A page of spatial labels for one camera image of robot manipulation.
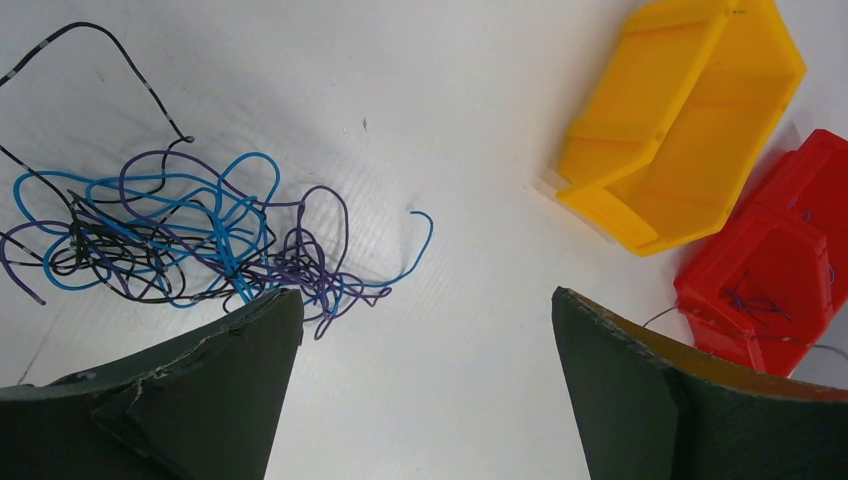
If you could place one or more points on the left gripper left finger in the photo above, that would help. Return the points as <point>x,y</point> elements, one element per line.
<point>203,405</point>

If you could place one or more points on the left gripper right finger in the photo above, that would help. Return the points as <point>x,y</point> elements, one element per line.
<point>649,407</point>

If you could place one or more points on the red plastic bin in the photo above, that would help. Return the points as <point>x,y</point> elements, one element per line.
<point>764,289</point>

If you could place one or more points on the yellow plastic bin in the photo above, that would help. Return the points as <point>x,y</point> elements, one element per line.
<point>694,90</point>

